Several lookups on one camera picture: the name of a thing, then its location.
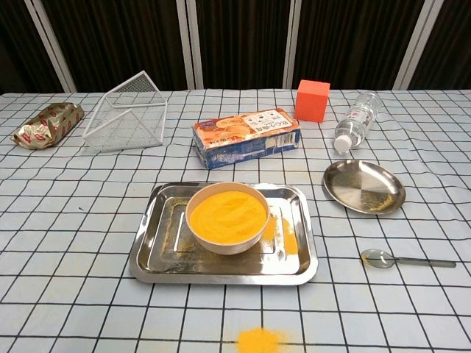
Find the metal spoon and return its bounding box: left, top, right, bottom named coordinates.
left=360, top=249, right=457, bottom=270

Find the beige bowl of yellow powder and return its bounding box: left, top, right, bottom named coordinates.
left=185, top=182, right=272, bottom=257

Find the rectangular steel tray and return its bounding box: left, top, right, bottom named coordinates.
left=128, top=182, right=319, bottom=286

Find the white grid-patterned tablecloth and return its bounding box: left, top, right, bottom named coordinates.
left=0, top=88, right=471, bottom=353

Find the orange blue biscuit box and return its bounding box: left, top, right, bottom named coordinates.
left=191, top=107, right=302, bottom=171

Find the orange cube block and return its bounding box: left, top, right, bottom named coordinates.
left=294, top=79, right=331, bottom=124

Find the round steel plate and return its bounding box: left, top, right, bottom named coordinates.
left=322, top=159, right=407, bottom=216

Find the clear plastic water bottle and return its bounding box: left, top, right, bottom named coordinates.
left=333, top=90, right=382, bottom=154

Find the small yellow powder heap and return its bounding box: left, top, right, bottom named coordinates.
left=235, top=326, right=291, bottom=353

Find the gold red snack packet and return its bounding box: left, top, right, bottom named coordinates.
left=10, top=102, right=85, bottom=150

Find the white wire mesh basket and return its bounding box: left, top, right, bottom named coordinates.
left=82, top=70, right=169, bottom=154

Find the black folding screen white frame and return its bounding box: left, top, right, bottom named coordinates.
left=0, top=0, right=471, bottom=95

